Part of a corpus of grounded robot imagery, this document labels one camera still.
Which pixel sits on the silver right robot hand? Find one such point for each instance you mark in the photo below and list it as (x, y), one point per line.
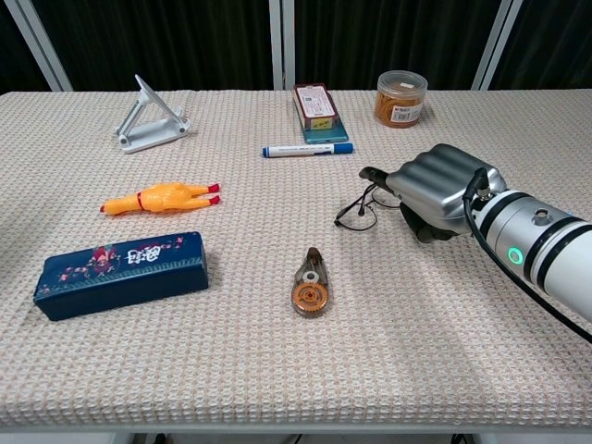
(439, 185)

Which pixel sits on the thin black wire eyeglasses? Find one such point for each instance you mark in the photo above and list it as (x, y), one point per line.
(361, 217)

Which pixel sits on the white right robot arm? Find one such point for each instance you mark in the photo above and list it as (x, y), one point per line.
(555, 250)

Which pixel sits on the clear jar of rubber bands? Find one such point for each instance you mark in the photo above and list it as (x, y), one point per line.
(398, 111)

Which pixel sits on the teal flat box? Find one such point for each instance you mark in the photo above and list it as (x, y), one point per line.
(326, 135)

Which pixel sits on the blue white marker pen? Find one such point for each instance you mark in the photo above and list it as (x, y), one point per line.
(300, 150)

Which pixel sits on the red white card box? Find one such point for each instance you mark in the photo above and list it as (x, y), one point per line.
(315, 104)

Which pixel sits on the clear orange correction tape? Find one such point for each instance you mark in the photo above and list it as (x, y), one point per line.
(309, 296)

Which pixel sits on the beige waffle tablecloth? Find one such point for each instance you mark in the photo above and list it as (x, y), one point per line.
(324, 361)

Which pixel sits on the yellow rubber chicken toy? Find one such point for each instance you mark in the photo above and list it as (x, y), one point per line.
(162, 198)

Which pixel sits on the white folding phone stand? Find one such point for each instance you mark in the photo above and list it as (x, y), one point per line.
(152, 131)

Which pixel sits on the black curtain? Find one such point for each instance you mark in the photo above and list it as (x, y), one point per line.
(185, 41)

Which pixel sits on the dark blue floral pencil box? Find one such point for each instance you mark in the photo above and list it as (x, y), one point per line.
(120, 282)

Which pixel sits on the grey slanted frame post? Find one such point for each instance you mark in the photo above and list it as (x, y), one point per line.
(495, 46)
(44, 53)

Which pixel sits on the grey upright frame post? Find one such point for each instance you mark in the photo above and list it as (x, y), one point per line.
(282, 46)

